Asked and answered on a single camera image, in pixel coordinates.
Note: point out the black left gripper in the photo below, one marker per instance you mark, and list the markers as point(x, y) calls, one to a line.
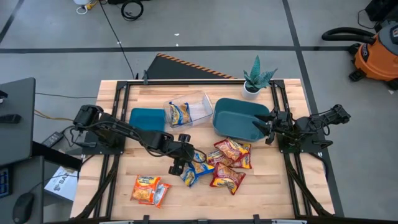
point(184, 151)

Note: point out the black mat with hazard stripes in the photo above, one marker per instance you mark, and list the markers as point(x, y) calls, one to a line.
point(174, 70)

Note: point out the clear plastic bin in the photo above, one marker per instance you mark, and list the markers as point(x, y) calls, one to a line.
point(200, 109)

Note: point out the white plant pot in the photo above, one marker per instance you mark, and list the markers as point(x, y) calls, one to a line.
point(248, 94)

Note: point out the white cardboard box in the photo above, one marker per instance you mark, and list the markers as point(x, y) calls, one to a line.
point(62, 185)

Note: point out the black power adapter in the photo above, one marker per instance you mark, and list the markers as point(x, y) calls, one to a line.
point(53, 139)

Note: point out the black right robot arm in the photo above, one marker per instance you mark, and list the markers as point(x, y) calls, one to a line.
point(335, 114)

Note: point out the small teal plastic bin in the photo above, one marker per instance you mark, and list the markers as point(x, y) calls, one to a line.
point(146, 119)

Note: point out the black aluminium table frame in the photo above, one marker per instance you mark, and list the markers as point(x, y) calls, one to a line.
point(202, 82)

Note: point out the green snake plant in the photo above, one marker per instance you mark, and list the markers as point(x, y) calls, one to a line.
point(256, 76)

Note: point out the red Maruchan noodle pack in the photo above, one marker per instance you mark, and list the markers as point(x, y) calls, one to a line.
point(227, 179)
point(215, 157)
point(245, 161)
point(231, 148)

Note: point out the black remote on desk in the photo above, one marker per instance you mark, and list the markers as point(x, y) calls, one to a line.
point(11, 118)

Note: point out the black computer mouse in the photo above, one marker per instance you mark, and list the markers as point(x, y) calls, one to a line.
point(23, 208)

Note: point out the black device with blue keys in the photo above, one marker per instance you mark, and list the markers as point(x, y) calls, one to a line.
point(4, 182)

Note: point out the orange shop vacuum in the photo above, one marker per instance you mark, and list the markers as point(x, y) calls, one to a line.
point(377, 59)

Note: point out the large grey-blue plastic bin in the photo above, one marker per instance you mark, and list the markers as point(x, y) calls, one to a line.
point(236, 119)

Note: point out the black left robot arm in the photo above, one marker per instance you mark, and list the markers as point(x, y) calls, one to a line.
point(124, 130)

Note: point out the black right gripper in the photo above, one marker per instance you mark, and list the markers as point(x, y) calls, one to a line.
point(281, 124)

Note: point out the dark grey desk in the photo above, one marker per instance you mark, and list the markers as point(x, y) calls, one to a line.
point(15, 137)

